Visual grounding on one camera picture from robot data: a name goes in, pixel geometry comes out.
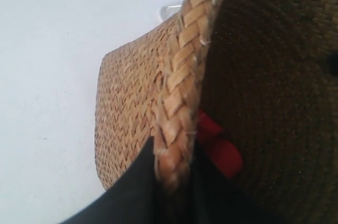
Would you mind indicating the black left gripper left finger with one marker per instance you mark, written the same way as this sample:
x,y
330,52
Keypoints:
x,y
131,200

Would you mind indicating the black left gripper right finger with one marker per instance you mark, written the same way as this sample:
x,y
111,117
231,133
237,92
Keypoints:
x,y
214,199

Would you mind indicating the brown woven wicker basket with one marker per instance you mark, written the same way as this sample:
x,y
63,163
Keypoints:
x,y
266,70

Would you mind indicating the large red cylinder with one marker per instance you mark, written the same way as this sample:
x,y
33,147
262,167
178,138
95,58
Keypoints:
x,y
223,154

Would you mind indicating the dark red object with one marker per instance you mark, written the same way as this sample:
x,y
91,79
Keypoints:
x,y
207,128

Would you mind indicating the white rectangular plastic tray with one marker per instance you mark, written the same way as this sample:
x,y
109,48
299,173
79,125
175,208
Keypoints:
x,y
167,11

